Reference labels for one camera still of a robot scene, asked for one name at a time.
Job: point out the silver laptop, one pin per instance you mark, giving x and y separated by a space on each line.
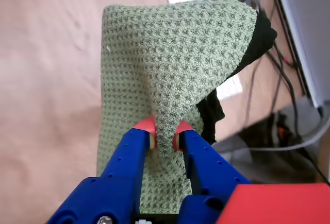
309 28

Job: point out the green waffle weave cloth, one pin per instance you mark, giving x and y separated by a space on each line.
154 67

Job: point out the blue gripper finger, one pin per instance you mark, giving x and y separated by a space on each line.
118 172
208 167

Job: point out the red camera mount bracket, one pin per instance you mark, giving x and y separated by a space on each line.
278 206

